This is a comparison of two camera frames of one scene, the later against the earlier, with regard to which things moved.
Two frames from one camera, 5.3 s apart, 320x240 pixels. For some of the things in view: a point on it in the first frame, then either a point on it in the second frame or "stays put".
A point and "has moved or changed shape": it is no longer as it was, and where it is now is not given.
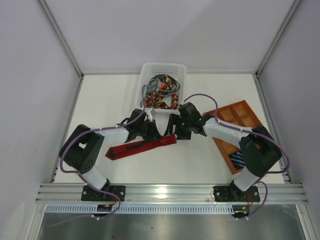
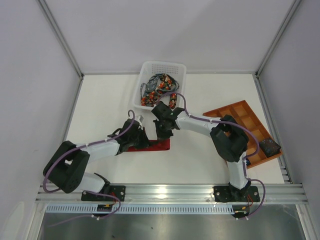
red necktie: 115,152 has moved or changed shape
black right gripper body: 176,125 -> 163,128
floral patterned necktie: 154,99 stays put
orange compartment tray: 240,115 stays put
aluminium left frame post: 62,37 stays put
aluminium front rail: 277,193 stays put
